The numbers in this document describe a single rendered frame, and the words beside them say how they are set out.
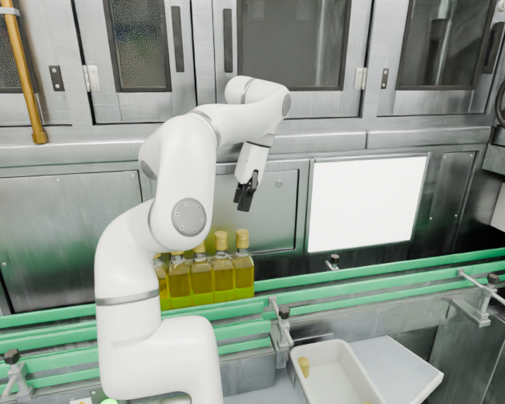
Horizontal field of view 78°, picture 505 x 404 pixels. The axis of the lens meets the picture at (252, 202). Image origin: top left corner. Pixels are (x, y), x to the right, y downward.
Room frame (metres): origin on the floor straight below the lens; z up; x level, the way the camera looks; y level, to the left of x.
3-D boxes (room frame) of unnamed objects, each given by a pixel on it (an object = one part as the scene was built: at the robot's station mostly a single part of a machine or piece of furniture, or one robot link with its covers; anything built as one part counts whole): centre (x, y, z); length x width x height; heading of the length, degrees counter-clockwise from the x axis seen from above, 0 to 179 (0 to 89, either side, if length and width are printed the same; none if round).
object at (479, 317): (0.80, -0.70, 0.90); 0.17 x 0.05 x 0.22; 13
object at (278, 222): (0.94, -0.15, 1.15); 0.90 x 0.03 x 0.34; 103
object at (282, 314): (0.65, -0.07, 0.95); 0.17 x 0.03 x 0.12; 13
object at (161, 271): (0.70, 0.25, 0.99); 0.06 x 0.06 x 0.21; 12
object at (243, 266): (0.76, 0.03, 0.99); 0.06 x 0.06 x 0.21; 13
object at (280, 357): (0.67, -0.07, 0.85); 0.09 x 0.04 x 0.07; 13
